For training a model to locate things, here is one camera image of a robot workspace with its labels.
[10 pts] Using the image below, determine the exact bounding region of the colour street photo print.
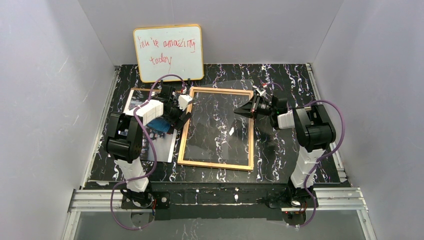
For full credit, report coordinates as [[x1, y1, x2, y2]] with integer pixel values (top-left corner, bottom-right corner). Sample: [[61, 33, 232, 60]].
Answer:
[[123, 88, 177, 163]]

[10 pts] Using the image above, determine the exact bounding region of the clear plastic cover sheet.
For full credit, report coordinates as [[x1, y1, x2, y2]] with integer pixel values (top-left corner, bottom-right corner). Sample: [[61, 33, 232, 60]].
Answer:
[[184, 79, 266, 167]]

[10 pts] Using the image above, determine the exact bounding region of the light wooden picture frame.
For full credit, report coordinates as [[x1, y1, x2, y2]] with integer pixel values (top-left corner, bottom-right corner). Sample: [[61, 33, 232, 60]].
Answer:
[[177, 86, 255, 172]]

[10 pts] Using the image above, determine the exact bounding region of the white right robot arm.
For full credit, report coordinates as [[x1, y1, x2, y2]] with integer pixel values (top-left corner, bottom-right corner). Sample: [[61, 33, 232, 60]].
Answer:
[[234, 94, 337, 190]]

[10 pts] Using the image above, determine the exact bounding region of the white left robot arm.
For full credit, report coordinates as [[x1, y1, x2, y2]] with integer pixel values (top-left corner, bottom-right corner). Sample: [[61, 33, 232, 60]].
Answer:
[[104, 85, 193, 193]]

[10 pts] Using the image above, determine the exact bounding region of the orange rimmed whiteboard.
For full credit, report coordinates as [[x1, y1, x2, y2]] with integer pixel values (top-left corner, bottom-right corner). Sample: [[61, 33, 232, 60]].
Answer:
[[133, 24, 204, 83]]

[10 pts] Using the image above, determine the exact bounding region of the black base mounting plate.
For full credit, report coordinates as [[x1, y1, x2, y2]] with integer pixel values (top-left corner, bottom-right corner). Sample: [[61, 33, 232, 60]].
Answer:
[[121, 189, 318, 221]]

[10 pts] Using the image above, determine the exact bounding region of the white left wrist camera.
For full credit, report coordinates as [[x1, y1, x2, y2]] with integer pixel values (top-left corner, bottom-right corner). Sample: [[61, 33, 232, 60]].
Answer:
[[178, 94, 193, 111]]

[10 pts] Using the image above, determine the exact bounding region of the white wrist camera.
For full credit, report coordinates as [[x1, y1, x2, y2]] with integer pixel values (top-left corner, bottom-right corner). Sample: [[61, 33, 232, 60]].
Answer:
[[178, 94, 193, 111], [252, 84, 268, 97]]

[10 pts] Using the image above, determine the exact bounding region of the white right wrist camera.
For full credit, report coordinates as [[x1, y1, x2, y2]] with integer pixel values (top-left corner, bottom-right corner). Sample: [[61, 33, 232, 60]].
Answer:
[[252, 84, 268, 97]]

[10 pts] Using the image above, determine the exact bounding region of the aluminium front rail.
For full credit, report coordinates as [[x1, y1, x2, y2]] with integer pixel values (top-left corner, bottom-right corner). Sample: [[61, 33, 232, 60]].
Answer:
[[68, 187, 369, 212]]

